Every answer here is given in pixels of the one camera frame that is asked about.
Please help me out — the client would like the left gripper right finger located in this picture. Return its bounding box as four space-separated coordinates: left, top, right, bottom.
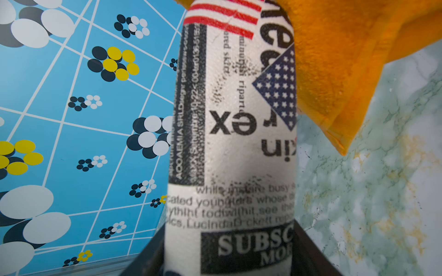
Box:
292 220 342 276

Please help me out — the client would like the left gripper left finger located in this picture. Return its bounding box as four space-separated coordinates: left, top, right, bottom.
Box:
120 225 165 276

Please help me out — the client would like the newspaper print eyeglass case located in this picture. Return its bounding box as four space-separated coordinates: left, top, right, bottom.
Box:
163 1 297 276

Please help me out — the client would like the orange cloth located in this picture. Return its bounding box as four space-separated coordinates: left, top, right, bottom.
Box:
188 1 442 155

